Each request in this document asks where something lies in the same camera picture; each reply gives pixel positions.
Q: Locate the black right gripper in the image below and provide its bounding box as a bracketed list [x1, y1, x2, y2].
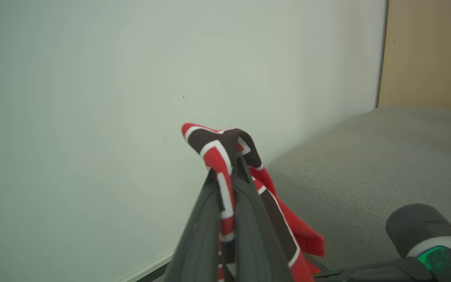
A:
[314, 257, 434, 282]

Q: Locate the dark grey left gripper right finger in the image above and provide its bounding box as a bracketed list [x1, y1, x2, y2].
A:
[231, 154, 294, 282]

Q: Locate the red black white garment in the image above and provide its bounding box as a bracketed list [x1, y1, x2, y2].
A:
[181, 123, 325, 282]

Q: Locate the grey fabric sofa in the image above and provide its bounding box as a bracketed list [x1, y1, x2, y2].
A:
[267, 106, 451, 275]

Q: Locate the white baseboard strip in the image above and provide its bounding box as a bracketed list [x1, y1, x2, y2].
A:
[119, 252, 175, 282]

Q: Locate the beige wooden panel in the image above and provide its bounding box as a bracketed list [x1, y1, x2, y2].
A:
[378, 0, 451, 112]

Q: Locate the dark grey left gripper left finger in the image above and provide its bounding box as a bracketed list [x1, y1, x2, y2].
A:
[164, 169, 221, 282]

